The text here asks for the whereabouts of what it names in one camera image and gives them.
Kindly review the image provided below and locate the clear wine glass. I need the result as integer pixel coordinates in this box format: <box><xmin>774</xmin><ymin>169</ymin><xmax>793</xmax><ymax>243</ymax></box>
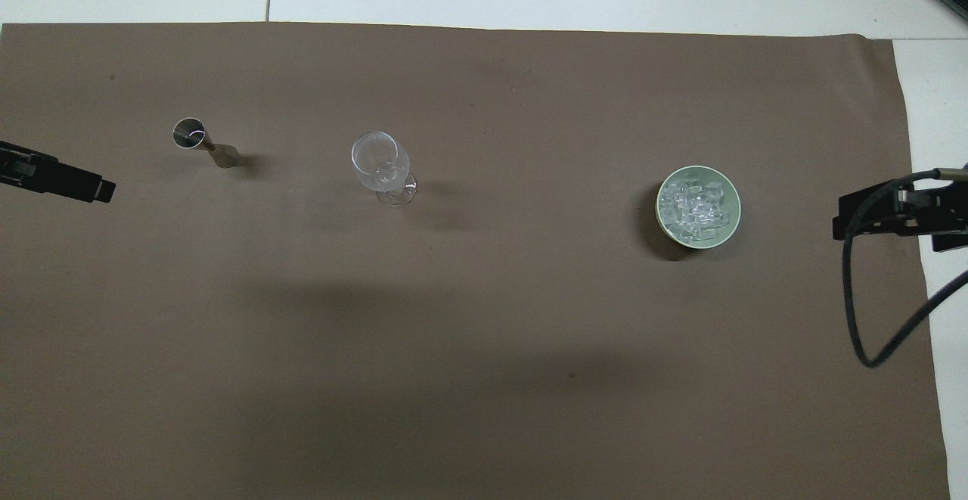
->
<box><xmin>350</xmin><ymin>131</ymin><xmax>418</xmax><ymax>207</ymax></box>

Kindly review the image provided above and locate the clear ice cubes heap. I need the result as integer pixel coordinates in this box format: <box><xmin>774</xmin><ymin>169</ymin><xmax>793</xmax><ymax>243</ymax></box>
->
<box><xmin>659</xmin><ymin>173</ymin><xmax>736</xmax><ymax>241</ymax></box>

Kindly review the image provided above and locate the green bowl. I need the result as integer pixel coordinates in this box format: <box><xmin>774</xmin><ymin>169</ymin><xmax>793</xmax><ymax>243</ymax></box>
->
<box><xmin>655</xmin><ymin>165</ymin><xmax>742</xmax><ymax>249</ymax></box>

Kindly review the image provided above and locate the steel double jigger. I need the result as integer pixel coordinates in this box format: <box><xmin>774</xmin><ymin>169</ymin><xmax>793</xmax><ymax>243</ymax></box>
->
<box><xmin>172</xmin><ymin>117</ymin><xmax>241</xmax><ymax>170</ymax></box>

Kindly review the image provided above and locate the black cable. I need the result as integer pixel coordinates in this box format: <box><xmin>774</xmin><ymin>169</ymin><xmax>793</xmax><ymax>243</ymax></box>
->
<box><xmin>842</xmin><ymin>169</ymin><xmax>968</xmax><ymax>368</ymax></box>

